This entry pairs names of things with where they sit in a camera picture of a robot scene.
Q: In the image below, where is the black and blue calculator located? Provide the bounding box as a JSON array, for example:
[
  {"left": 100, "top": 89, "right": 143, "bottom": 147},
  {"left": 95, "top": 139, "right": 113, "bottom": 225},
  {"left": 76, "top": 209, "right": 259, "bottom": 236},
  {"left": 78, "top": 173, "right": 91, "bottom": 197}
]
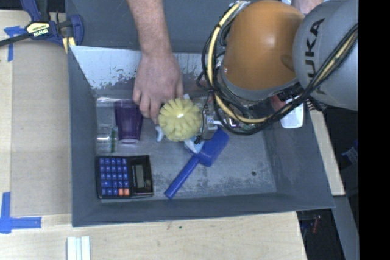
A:
[{"left": 94, "top": 155, "right": 155, "bottom": 200}]

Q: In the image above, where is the person's left hand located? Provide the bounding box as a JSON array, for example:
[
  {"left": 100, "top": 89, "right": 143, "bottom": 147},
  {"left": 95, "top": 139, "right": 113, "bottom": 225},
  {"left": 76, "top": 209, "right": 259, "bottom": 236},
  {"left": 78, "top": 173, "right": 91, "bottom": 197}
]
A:
[{"left": 269, "top": 95, "right": 289, "bottom": 113}]

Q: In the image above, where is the yellow round sponge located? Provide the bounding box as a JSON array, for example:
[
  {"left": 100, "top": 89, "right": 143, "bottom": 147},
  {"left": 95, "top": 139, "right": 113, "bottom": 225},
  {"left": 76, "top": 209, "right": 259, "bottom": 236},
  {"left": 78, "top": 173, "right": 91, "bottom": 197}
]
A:
[{"left": 157, "top": 97, "right": 204, "bottom": 143}]

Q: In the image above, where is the white rectangular object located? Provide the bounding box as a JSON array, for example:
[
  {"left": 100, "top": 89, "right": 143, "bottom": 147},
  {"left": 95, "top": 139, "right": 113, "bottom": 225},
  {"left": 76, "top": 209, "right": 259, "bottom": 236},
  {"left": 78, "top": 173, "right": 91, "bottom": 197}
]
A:
[{"left": 280, "top": 102, "right": 305, "bottom": 130}]

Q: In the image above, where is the grey metal bin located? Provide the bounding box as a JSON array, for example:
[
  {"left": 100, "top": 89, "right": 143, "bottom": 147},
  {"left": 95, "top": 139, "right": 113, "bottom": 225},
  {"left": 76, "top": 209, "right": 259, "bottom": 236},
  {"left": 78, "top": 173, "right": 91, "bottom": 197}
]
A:
[{"left": 63, "top": 0, "right": 336, "bottom": 228}]

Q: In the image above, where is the person's right hand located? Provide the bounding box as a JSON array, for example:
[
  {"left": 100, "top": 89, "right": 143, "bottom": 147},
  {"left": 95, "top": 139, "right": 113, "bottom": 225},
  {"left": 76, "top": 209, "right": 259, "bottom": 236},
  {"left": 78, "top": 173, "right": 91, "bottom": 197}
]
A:
[{"left": 132, "top": 50, "right": 185, "bottom": 125}]

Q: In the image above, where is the purple cup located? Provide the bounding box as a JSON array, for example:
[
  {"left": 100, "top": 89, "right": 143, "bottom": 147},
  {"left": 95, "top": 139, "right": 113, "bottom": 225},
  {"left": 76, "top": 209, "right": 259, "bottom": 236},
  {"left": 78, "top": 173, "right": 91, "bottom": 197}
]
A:
[{"left": 113, "top": 100, "right": 144, "bottom": 144}]

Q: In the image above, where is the blue brush with handle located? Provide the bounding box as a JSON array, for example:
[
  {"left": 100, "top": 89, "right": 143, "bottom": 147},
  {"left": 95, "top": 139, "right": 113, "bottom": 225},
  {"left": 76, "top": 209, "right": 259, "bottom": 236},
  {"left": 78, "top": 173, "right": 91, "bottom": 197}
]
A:
[{"left": 163, "top": 127, "right": 230, "bottom": 200}]

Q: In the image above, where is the clear plastic container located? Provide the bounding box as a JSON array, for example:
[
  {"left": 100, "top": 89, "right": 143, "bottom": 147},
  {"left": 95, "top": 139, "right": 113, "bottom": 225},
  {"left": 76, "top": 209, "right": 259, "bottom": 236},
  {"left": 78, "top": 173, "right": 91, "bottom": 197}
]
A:
[{"left": 96, "top": 96, "right": 119, "bottom": 154}]

